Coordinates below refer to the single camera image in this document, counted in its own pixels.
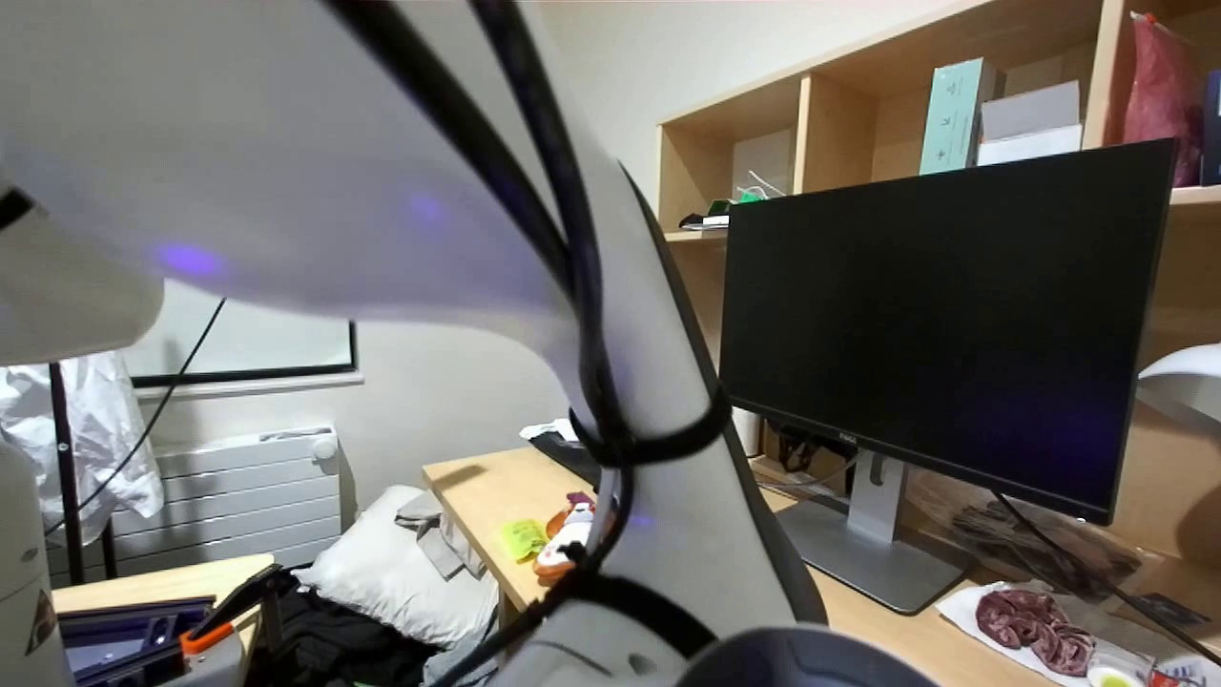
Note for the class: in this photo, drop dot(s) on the patterned plate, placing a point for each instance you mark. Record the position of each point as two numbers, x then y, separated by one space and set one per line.
1033 625

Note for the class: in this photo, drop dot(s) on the white cardboard box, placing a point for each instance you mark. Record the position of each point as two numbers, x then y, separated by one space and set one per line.
1033 118

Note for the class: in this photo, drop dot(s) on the black fabric bag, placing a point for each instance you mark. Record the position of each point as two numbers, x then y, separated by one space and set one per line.
330 636

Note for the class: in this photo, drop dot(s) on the black computer monitor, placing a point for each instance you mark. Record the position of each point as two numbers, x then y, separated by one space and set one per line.
957 330

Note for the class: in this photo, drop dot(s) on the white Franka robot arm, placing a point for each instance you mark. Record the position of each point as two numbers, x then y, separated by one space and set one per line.
317 154

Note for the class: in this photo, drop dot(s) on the white lamp head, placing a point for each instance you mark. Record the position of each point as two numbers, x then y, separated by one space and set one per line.
1185 383

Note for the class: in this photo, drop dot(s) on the green wrapper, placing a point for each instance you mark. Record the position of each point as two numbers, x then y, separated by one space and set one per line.
521 538

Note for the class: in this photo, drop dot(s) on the red bag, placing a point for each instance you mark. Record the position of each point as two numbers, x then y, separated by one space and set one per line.
1158 97

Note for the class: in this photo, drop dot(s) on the black folded cloth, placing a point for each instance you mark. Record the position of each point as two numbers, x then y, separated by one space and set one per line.
559 455

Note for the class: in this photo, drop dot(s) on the silver monitor stand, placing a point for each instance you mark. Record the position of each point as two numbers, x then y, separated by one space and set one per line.
872 553

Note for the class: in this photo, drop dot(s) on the black stand pole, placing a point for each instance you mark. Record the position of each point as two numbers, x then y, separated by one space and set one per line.
63 482

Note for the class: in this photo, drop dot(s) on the white coat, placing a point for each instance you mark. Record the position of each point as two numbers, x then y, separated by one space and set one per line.
109 431

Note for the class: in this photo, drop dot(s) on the black framed window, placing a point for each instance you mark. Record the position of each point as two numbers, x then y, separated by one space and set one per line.
253 375

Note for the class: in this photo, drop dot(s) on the light wooden side table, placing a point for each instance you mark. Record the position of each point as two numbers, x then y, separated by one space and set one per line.
156 578

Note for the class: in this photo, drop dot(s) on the teal box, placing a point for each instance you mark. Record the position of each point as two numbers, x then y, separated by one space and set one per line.
957 116

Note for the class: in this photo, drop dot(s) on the white radiator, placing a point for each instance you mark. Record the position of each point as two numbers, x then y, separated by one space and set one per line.
242 499

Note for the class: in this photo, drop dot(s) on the orange white plush fox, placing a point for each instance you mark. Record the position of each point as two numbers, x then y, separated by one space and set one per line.
572 534

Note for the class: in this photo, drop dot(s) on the wooden wall shelf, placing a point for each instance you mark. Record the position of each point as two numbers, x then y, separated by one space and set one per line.
827 126

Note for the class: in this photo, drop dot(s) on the purple tool tray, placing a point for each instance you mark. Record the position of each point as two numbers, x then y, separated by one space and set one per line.
129 636

